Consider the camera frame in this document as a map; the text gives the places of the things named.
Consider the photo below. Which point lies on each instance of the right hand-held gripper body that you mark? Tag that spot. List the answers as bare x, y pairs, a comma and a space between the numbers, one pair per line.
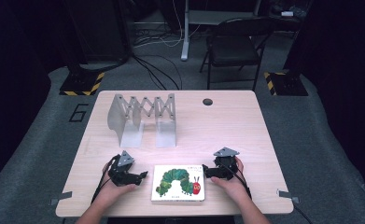
226, 163

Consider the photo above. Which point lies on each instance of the black cabinet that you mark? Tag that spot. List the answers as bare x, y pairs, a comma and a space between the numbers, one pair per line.
99, 31

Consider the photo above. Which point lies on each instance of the grey expandable metal book rack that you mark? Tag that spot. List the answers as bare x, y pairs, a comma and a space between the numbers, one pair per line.
143, 119

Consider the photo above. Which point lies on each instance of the person's left hand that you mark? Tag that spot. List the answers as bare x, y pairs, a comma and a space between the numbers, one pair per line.
115, 191

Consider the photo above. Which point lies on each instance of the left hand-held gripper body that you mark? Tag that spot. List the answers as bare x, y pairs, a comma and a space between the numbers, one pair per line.
124, 169

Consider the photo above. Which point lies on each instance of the black folding chair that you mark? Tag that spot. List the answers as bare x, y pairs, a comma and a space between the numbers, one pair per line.
233, 46

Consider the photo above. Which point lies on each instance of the grey table bracket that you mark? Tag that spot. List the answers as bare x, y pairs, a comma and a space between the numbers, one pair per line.
60, 197
288, 195

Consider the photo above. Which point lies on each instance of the black yellow striped stand base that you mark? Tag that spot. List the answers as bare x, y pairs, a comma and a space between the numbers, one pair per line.
82, 83
287, 83

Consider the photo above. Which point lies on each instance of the black table grommet hole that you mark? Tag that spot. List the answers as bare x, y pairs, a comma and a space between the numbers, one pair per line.
207, 101

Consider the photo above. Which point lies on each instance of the person's right hand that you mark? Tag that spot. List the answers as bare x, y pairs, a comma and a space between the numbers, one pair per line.
233, 186

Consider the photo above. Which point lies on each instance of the white desk leg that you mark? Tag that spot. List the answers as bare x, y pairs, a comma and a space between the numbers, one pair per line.
185, 37

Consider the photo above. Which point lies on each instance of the white caterpillar picture book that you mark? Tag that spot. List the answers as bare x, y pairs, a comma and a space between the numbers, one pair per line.
178, 183

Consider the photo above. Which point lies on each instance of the small white device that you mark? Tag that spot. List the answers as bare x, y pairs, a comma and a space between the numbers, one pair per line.
287, 13

